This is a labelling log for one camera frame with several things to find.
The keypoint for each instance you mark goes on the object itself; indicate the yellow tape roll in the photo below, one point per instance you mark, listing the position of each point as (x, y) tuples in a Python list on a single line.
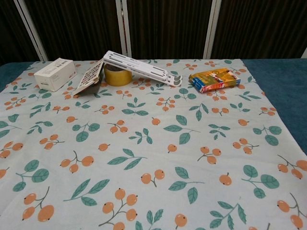
[(118, 77)]

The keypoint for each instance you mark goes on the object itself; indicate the white partition frame post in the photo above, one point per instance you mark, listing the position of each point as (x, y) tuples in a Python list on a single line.
[(32, 31), (212, 28), (122, 26)]

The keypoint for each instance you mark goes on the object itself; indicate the floral berry leaf tablecloth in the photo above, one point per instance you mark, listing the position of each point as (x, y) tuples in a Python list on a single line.
[(153, 148)]

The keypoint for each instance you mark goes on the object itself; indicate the orange gold snack packet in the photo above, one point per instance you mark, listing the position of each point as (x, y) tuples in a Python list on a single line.
[(214, 80)]

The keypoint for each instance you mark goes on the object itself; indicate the white folding laptop stand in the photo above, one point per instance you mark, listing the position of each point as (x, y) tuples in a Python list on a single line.
[(141, 65)]

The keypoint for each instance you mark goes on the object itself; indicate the white cardboard box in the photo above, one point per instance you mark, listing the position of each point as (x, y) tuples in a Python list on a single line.
[(54, 74)]

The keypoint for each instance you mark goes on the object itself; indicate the colour swatch card box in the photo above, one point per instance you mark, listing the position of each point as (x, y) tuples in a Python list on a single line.
[(88, 76)]

